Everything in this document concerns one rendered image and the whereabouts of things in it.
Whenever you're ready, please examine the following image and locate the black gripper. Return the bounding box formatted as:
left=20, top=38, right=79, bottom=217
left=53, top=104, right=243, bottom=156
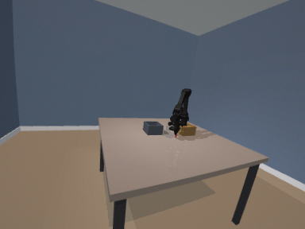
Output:
left=169, top=120, right=183, bottom=135

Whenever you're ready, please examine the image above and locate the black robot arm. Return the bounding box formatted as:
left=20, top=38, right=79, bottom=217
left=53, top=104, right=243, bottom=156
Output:
left=168, top=88, right=191, bottom=126

